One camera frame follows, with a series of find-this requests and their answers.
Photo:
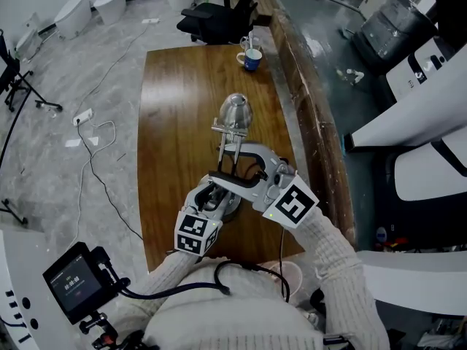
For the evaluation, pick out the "black and red mount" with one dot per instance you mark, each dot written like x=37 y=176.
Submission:
x=100 y=332

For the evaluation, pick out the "white paper scrap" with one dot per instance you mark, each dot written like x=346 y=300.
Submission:
x=73 y=143
x=93 y=141

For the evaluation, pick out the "blue and white mug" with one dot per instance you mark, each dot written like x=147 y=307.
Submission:
x=252 y=60

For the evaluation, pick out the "black office chair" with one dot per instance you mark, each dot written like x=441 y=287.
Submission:
x=9 y=68
x=219 y=20

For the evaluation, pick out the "white machine with black marks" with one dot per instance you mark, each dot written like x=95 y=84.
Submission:
x=412 y=69

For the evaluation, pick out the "white machine with black stripe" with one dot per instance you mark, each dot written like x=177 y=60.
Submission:
x=427 y=175

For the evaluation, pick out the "white floor debris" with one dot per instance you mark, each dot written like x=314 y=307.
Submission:
x=353 y=75

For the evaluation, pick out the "silver manual juicer press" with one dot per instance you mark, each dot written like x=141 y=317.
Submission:
x=237 y=109

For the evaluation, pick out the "white round bins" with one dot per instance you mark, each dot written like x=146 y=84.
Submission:
x=109 y=6

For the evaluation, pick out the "clear glass with white stick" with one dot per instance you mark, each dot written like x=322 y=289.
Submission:
x=250 y=42

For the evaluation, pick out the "clear plastic cup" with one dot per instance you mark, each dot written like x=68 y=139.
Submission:
x=292 y=273

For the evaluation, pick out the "white console with black slots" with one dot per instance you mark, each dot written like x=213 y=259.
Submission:
x=22 y=268

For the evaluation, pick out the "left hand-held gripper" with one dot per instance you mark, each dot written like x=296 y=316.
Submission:
x=195 y=232

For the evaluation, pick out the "white power strip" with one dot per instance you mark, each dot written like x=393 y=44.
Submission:
x=150 y=21
x=83 y=117

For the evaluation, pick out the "person's left forearm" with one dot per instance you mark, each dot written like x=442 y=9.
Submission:
x=171 y=272

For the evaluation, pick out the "person's white knit sweater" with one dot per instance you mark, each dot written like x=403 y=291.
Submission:
x=233 y=319

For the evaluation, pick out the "person's right forearm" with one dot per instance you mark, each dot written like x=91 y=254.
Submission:
x=324 y=243

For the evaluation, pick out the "plastic wrapped grey machine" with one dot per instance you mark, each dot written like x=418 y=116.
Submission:
x=396 y=31

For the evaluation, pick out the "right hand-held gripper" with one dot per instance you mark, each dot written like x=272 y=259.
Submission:
x=292 y=202

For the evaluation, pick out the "blue tape strip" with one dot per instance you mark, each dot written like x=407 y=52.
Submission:
x=344 y=144

